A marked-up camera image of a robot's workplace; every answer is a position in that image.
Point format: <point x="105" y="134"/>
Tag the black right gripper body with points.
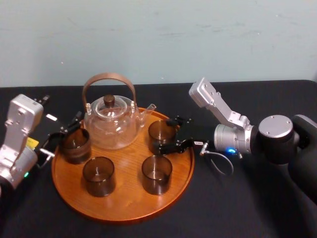
<point x="198" y="135"/>

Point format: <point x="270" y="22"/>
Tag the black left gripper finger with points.
<point x="73" y="129"/>
<point x="72" y="120"/>

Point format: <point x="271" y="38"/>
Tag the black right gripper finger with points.
<point x="173" y="148"/>
<point x="182" y="121"/>

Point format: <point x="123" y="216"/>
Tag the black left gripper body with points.
<point x="50" y="127"/>

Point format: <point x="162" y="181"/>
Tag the smoked glass cup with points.
<point x="158" y="132"/>
<point x="99" y="181"/>
<point x="75" y="151"/>
<point x="156" y="181"/>

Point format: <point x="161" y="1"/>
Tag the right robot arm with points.
<point x="272" y="134"/>

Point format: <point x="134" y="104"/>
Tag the round wooden tray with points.
<point x="128" y="198"/>

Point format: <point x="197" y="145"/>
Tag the glass lid with wooden knob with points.
<point x="109" y="105"/>

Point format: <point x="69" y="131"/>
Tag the black table cloth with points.
<point x="247" y="210"/>

